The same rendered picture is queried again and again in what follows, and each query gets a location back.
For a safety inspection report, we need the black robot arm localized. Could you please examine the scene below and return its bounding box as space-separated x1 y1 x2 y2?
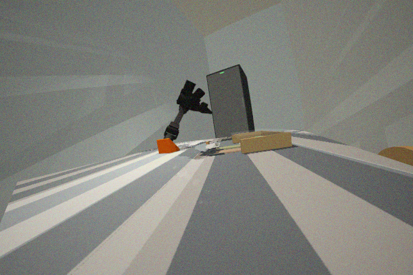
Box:
163 80 205 141

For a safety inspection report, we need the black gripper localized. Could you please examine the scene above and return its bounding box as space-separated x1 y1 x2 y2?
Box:
185 96 212 114

